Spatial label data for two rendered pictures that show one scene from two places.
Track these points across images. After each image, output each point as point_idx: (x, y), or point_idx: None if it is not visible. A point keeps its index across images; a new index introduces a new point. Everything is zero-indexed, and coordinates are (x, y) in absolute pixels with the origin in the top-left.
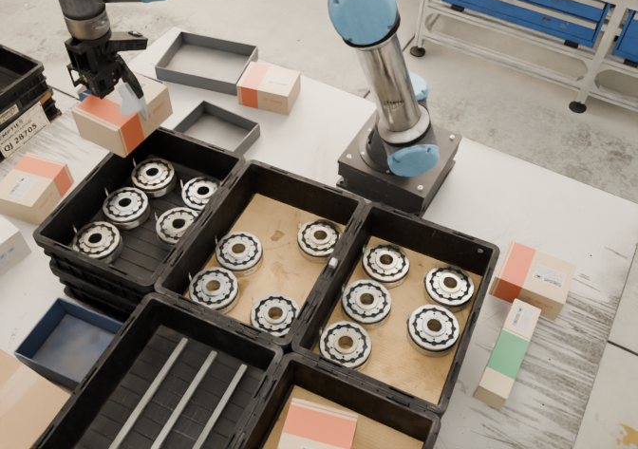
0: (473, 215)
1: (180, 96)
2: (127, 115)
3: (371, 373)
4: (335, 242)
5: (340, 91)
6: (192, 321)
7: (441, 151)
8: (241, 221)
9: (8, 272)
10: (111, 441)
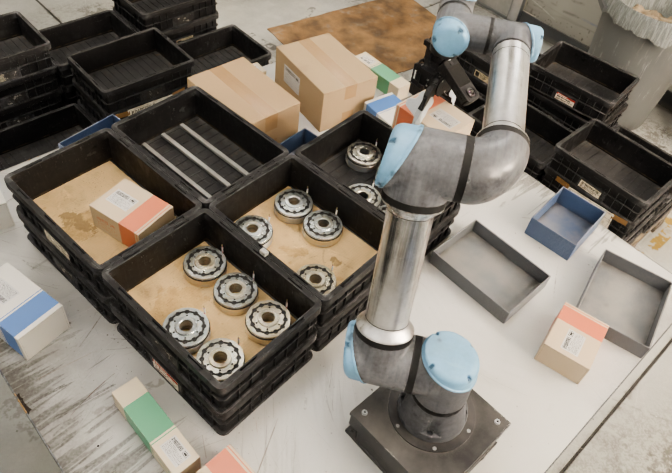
0: None
1: (571, 272)
2: (406, 105)
3: (177, 280)
4: None
5: (575, 429)
6: None
7: (415, 462)
8: (360, 242)
9: None
10: (211, 144)
